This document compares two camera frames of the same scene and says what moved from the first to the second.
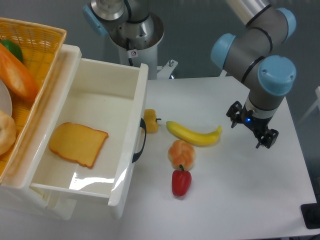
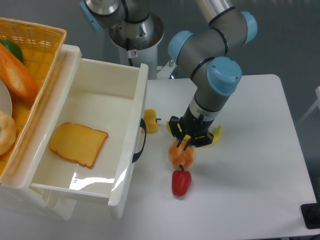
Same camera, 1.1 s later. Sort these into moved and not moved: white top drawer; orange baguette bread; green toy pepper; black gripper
Moved: black gripper
Not moved: orange baguette bread; green toy pepper; white top drawer
